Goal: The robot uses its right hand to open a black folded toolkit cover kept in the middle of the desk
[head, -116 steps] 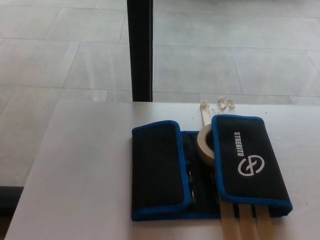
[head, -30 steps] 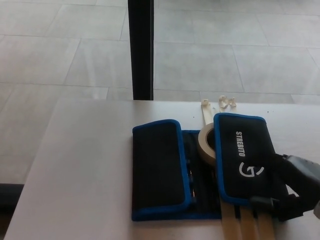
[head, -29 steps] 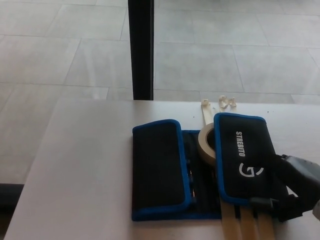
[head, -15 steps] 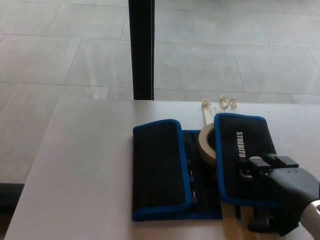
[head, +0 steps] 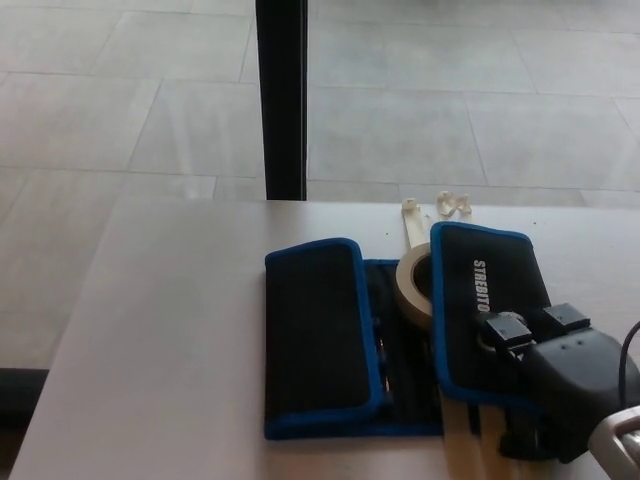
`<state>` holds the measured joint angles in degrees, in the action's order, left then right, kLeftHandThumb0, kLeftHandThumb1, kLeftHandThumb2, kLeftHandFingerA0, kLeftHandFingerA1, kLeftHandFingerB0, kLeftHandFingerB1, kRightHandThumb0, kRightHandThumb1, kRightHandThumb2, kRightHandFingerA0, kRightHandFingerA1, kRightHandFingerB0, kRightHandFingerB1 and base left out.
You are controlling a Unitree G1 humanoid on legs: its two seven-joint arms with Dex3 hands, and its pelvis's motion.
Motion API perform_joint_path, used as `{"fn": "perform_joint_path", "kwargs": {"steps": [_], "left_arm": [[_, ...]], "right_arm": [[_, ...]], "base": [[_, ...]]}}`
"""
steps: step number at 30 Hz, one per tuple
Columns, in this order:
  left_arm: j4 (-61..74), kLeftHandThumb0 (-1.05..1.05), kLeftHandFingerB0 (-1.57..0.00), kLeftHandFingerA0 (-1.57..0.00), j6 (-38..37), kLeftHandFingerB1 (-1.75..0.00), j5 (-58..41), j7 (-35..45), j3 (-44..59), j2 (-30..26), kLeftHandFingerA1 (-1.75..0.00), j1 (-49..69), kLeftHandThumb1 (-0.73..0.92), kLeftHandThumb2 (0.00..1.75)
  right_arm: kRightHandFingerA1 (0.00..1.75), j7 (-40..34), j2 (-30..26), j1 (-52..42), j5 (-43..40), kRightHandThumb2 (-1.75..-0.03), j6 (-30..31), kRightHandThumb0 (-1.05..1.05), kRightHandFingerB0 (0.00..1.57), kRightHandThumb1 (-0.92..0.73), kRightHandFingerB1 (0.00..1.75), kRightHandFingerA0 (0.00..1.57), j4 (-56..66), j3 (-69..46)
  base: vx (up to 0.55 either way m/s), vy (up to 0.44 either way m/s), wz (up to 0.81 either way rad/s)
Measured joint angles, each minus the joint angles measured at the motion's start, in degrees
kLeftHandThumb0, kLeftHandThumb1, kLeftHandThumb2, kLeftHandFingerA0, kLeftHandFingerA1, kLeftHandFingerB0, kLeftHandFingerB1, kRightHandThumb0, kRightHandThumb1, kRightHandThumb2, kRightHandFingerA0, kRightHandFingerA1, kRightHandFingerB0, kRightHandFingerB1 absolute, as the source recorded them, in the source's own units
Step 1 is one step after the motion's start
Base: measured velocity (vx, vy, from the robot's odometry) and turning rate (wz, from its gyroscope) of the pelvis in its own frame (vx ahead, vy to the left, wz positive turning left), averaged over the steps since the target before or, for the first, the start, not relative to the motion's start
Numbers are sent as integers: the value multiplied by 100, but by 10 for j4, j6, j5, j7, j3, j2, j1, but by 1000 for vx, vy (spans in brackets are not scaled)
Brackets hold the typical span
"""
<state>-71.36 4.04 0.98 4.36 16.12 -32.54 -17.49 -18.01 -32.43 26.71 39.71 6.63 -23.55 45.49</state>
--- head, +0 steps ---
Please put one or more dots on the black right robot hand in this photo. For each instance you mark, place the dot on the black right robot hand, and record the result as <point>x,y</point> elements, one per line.
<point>570,385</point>

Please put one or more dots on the black toolkit case blue trim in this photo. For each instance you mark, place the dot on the black toolkit case blue trim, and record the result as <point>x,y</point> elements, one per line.
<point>310,325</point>

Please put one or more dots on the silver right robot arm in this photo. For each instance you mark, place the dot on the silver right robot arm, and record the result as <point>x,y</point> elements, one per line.
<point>620,445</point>

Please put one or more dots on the beige masking tape roll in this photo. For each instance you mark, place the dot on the beige masking tape roll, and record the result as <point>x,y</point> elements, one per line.
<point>406,292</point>

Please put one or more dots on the black vertical pillar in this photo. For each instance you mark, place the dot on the black vertical pillar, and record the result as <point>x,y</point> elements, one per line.
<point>281,100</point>

